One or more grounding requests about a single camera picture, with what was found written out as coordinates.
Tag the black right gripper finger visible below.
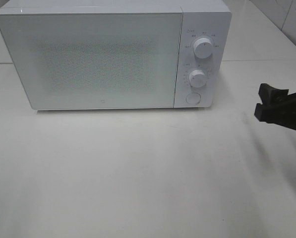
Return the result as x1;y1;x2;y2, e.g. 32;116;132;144
258;83;296;107
254;104;296;131

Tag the white timer knob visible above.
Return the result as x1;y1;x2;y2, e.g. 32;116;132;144
189;70;208;88

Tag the round white door button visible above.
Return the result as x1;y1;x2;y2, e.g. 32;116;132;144
186;93;201;105

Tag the white microwave door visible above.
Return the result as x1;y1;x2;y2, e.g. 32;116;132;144
0;13;181;110

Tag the white upper power knob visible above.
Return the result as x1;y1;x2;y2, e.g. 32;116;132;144
192;36;214;59

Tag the white microwave oven body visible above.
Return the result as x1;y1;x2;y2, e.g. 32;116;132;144
0;0;232;110

